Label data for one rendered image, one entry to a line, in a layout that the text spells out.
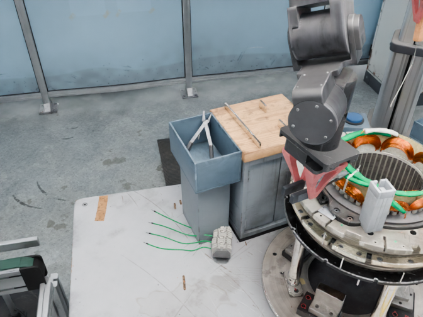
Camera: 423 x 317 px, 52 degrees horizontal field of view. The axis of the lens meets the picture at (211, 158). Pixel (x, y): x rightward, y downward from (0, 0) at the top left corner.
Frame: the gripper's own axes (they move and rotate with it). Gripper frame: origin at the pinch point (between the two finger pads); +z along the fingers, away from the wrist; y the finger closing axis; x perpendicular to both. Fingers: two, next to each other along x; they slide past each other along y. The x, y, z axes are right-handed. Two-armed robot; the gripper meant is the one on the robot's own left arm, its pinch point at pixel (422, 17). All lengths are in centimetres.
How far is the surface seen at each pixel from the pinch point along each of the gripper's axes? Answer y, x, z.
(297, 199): -26.4, -23.3, 17.9
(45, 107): -131, 198, 125
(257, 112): -24.1, 17.2, 27.6
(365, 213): -14.8, -23.1, 22.6
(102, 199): -65, 22, 55
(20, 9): -130, 200, 58
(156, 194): -51, 22, 56
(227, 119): -31.4, 15.3, 27.6
